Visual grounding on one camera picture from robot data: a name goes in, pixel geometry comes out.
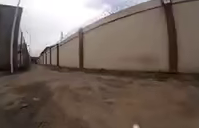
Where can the brown dirt road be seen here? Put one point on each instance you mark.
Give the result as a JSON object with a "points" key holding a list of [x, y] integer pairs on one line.
{"points": [[87, 100]]}

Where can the rubble strip with weeds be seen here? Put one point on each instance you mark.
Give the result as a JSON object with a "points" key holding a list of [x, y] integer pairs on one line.
{"points": [[137, 74]]}

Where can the robot's own part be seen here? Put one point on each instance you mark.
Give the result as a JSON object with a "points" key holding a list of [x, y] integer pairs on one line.
{"points": [[136, 126]]}

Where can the grey fence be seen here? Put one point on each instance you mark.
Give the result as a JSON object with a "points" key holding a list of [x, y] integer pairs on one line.
{"points": [[24, 56]]}

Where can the pale pole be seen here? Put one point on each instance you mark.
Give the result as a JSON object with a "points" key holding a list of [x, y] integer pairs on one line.
{"points": [[12, 50]]}

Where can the long beige wall brown pillars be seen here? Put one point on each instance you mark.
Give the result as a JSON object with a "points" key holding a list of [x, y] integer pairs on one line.
{"points": [[127, 43]]}

